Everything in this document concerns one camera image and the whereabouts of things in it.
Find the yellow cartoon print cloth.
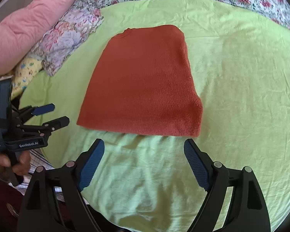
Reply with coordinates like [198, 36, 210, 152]
[0, 57, 43, 100]

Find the plaid checked cloth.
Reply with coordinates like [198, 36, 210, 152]
[9, 149, 64, 202]

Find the person's left hand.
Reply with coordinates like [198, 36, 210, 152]
[0, 151, 31, 183]

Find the purple floral pillow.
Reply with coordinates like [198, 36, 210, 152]
[29, 0, 104, 77]

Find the lime green bed sheet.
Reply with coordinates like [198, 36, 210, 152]
[20, 0, 290, 231]

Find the rust orange knit sweater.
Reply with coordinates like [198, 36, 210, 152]
[77, 25, 203, 137]

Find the pink quilted blanket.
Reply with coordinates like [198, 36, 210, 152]
[0, 0, 75, 76]

